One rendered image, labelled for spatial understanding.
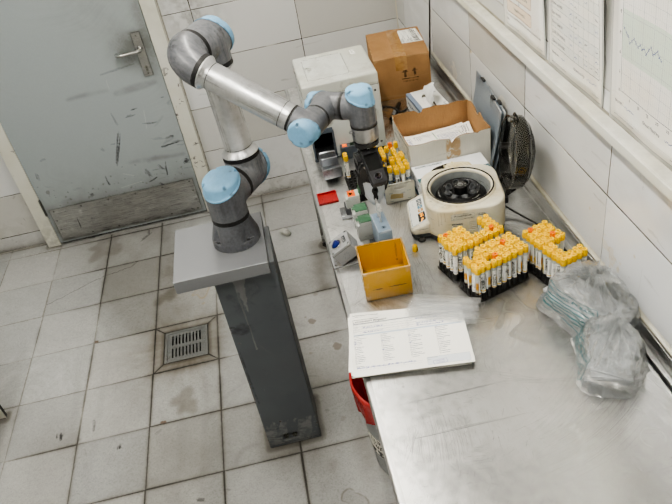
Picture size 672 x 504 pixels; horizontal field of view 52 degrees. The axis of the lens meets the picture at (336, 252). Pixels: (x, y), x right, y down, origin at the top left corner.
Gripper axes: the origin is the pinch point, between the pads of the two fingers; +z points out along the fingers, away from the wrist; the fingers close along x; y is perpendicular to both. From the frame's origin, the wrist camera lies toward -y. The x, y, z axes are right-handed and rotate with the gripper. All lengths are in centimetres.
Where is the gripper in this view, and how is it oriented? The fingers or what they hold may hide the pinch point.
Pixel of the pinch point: (376, 202)
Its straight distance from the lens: 201.1
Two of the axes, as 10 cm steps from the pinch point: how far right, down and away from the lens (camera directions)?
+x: -9.7, 2.4, -0.7
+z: 1.5, 7.8, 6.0
